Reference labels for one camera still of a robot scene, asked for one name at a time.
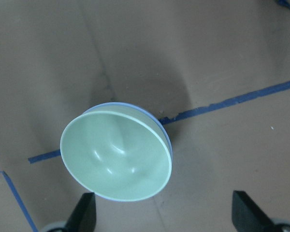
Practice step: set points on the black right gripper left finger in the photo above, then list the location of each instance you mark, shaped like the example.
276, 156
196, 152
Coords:
84, 216

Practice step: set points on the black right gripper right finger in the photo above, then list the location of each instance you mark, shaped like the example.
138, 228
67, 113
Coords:
247, 216

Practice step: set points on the green bowl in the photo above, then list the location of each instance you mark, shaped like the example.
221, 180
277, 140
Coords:
74, 148

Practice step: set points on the blue bowl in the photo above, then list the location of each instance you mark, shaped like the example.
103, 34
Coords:
168, 142

